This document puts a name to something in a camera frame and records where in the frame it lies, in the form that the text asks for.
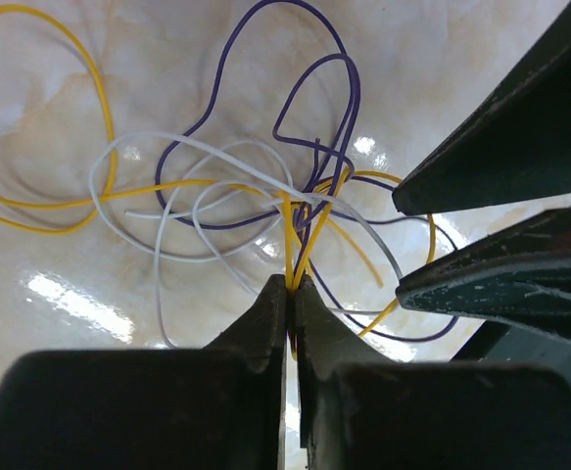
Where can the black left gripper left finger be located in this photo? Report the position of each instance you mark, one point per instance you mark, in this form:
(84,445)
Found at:
(217,407)

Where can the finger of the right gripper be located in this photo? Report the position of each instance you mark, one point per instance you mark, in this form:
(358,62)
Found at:
(515,147)
(520,276)

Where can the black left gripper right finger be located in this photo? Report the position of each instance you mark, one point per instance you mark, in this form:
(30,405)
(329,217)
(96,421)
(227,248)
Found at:
(361,410)

